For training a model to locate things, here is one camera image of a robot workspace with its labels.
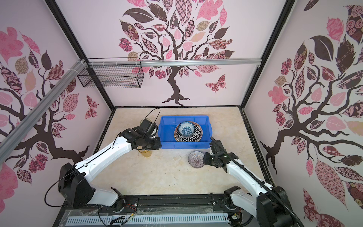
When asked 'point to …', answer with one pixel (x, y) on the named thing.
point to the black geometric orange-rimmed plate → (196, 136)
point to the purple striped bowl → (195, 159)
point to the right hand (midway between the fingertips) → (205, 157)
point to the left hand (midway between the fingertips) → (159, 147)
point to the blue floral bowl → (186, 128)
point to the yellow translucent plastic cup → (145, 153)
